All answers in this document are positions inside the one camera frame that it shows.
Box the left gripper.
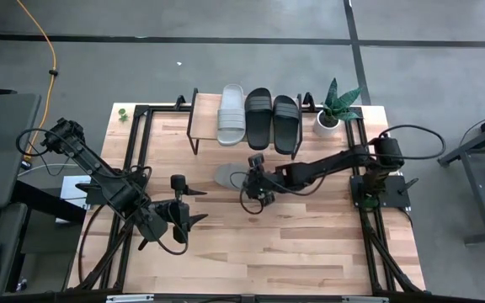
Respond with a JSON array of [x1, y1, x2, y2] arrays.
[[156, 184, 209, 244]]

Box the grey slide sandal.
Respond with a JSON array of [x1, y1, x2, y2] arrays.
[[214, 162, 250, 192], [216, 83, 247, 147]]

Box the black slide sandal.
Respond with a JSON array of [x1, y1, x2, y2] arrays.
[[272, 94, 301, 156], [244, 87, 274, 152]]

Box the snake plant white pot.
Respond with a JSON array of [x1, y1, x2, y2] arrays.
[[312, 77, 365, 139]]

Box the black metal stand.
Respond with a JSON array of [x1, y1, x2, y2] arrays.
[[438, 104, 485, 245]]

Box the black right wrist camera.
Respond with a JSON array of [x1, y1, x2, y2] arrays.
[[248, 152, 266, 169]]

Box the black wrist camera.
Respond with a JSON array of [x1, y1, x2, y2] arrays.
[[248, 152, 266, 169], [170, 173, 187, 191]]

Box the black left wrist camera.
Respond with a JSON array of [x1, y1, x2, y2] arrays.
[[170, 173, 187, 191]]

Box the black cable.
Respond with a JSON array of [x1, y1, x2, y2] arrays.
[[229, 170, 269, 215], [77, 204, 111, 287], [128, 166, 191, 257], [368, 124, 446, 161], [15, 127, 79, 178]]

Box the wooden shelf black frame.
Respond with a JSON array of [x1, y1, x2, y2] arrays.
[[186, 87, 305, 162]]

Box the black aluminium table frame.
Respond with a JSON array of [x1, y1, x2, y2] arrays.
[[67, 93, 427, 295]]

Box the silver metal bracket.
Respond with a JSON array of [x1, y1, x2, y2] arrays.
[[341, 295, 391, 303], [105, 293, 155, 303]]

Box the white cable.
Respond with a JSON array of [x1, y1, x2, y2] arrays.
[[17, 162, 65, 176]]

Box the yellow cable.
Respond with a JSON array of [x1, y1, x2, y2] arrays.
[[14, 0, 58, 163]]

